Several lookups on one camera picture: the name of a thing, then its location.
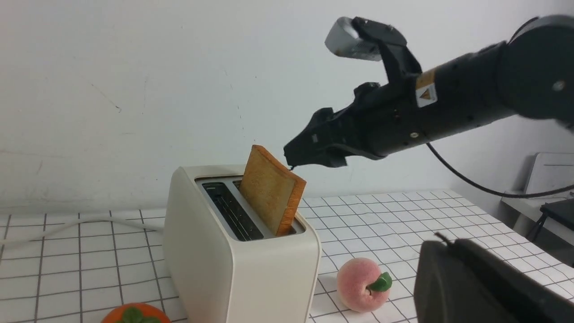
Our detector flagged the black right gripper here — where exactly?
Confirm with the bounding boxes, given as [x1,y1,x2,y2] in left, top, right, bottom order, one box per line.
[283,72,438,168]

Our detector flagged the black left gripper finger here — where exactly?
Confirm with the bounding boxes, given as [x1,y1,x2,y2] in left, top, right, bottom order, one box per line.
[413,234,574,323]

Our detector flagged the toasted bread slice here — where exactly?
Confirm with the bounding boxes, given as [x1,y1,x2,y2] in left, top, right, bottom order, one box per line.
[239,145,307,236]

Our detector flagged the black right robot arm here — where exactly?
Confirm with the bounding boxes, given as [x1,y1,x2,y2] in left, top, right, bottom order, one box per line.
[284,15,573,168]

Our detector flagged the pink artificial peach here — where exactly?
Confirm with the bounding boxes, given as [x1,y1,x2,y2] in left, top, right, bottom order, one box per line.
[336,258,393,313]

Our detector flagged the black stand in background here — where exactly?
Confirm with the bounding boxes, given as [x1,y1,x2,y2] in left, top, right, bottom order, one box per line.
[527,199,574,245]

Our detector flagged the cream white toaster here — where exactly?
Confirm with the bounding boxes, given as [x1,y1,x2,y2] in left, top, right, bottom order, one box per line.
[163,164,322,323]

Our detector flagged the white box in background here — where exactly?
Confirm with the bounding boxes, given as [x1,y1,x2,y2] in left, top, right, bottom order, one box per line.
[524,153,574,194]

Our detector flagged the orange artificial persimmon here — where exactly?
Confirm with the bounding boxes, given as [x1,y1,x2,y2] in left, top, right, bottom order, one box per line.
[101,303,171,323]

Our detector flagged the white grid tablecloth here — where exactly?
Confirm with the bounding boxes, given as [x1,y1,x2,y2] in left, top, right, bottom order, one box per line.
[0,190,574,323]

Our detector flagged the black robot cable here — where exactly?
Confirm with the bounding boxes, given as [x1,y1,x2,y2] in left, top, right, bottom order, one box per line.
[425,143,574,199]

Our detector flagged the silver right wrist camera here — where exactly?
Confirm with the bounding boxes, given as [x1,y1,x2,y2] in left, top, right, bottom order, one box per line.
[325,17,382,61]

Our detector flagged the white toaster power cord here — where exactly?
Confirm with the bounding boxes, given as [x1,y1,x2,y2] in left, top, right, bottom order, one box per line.
[0,216,165,245]

